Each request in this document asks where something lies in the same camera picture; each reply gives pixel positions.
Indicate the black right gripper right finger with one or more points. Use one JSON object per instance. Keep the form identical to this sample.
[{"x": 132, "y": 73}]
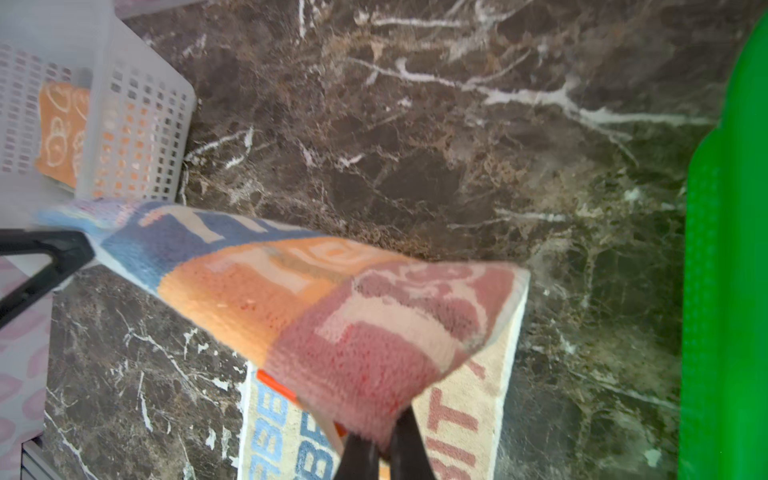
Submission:
[{"x": 408, "y": 456}]

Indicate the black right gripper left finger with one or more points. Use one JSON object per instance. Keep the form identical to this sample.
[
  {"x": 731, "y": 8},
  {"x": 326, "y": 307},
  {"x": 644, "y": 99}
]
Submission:
[{"x": 360, "y": 460}]

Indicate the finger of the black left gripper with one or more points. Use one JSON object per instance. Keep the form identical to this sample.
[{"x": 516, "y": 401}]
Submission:
[{"x": 48, "y": 259}]

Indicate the pale blue patterned towel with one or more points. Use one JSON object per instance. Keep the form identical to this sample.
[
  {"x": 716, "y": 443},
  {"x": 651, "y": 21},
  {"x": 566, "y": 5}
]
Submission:
[{"x": 352, "y": 332}]

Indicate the white plastic basket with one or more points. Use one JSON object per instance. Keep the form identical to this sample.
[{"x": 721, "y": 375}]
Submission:
[{"x": 140, "y": 107}]

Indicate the orange bunny towel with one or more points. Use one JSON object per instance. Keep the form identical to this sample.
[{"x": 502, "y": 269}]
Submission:
[{"x": 63, "y": 113}]

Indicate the green plastic basket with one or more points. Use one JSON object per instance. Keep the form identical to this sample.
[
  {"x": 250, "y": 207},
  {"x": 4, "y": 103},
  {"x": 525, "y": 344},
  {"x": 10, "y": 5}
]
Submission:
[{"x": 723, "y": 423}]

